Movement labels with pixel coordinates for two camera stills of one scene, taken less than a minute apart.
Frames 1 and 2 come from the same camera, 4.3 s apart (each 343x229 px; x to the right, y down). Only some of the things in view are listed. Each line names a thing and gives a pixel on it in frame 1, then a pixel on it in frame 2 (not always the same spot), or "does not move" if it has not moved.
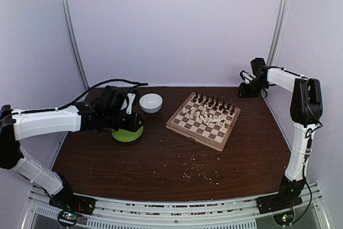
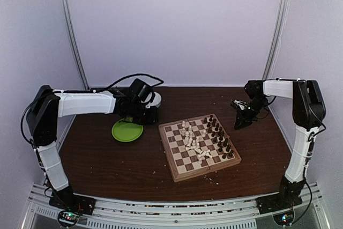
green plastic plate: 126,135 does not move
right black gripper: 245,92 to 245,120
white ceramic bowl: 150,103 does not move
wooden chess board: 208,121 to 194,146
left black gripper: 133,125 to 153,118
